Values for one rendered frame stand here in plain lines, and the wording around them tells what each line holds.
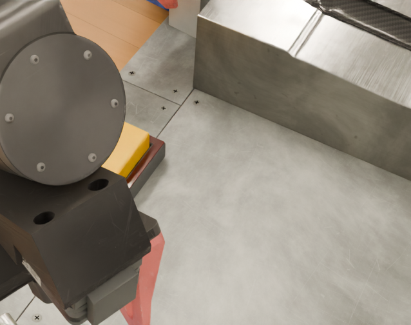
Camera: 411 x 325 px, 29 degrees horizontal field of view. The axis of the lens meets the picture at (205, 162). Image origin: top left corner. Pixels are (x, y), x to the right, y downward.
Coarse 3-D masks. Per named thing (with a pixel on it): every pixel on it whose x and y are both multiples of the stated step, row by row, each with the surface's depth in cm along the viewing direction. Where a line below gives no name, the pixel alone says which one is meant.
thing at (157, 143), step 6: (150, 138) 69; (156, 138) 69; (156, 144) 69; (162, 144) 69; (150, 150) 69; (156, 150) 69; (144, 156) 68; (150, 156) 68; (144, 162) 68; (138, 168) 67; (144, 168) 67; (132, 174) 67; (138, 174) 67; (126, 180) 66; (132, 180) 66
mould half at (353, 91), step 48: (240, 0) 71; (288, 0) 71; (384, 0) 73; (240, 48) 70; (288, 48) 67; (336, 48) 68; (384, 48) 69; (240, 96) 74; (288, 96) 71; (336, 96) 68; (384, 96) 66; (336, 144) 72; (384, 144) 69
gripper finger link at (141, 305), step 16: (144, 224) 42; (160, 240) 42; (144, 256) 42; (160, 256) 43; (144, 272) 43; (32, 288) 40; (144, 288) 43; (128, 304) 46; (144, 304) 44; (128, 320) 47; (144, 320) 45
